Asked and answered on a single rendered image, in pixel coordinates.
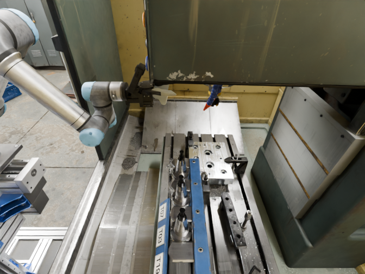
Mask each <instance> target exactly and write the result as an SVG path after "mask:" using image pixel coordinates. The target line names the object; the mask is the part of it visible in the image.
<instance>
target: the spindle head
mask: <svg viewBox="0 0 365 274"><path fill-rule="evenodd" d="M145 5H146V23H147V38H148V53H149V68H150V78H151V79H153V83H169V84H209V85H249V86H288V87H309V88H348V89H365V0H145Z"/></svg>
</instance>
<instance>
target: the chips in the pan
mask: <svg viewBox="0 0 365 274"><path fill-rule="evenodd" d="M139 125H140V126H144V122H140V123H139ZM142 136H143V132H136V133H135V135H134V137H133V139H132V140H131V143H130V145H132V146H133V147H134V148H135V150H137V151H138V150H139V149H140V148H141V147H144V148H145V149H147V145H142ZM135 161H136V160H135V158H133V157H127V158H125V159H124V161H123V162H122V165H121V166H122V167H123V168H124V170H127V171H128V170H129V169H130V168H132V167H133V166H134V165H135Z"/></svg>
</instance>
